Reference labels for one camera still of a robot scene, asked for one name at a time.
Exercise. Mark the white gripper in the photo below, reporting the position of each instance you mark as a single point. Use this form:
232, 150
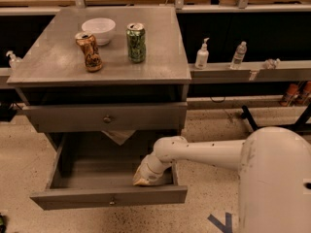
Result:
146, 171

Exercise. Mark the grey drawer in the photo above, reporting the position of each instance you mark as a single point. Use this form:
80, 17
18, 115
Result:
83, 118
90, 170

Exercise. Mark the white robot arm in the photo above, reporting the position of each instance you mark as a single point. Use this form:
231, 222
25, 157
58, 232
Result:
274, 172

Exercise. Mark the beige paper in drawer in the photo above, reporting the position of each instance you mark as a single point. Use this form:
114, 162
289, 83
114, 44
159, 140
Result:
119, 136

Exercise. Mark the grey top drawer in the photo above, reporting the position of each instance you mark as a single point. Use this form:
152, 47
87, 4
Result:
83, 118

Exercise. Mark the grey drawer cabinet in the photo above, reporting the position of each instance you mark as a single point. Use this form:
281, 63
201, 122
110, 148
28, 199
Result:
105, 68

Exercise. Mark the white pump lotion bottle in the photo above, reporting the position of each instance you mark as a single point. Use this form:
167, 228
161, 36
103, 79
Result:
202, 56

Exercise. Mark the green soda can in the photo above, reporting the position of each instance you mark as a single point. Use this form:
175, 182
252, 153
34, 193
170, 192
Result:
135, 35

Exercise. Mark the crushed gold soda can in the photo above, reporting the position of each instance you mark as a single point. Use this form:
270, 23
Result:
87, 43

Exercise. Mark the clear plastic water bottle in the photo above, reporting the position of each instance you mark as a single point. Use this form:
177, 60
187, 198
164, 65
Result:
238, 56

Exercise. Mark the white bowl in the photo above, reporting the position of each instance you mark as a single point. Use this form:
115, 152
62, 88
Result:
103, 29

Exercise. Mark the black metal stand leg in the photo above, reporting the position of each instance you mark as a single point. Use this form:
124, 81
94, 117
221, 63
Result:
295, 118

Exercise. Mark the clear pump sanitizer bottle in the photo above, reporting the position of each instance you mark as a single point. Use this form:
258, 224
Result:
13, 59

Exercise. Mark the crumpled plastic wrapper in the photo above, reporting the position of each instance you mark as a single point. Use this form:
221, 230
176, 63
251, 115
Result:
271, 63

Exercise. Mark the orange spray bottle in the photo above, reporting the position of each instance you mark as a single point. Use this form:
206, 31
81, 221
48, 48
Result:
289, 95
303, 94

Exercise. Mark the grey metal rail shelf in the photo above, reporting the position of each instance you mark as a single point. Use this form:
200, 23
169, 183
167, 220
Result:
252, 72

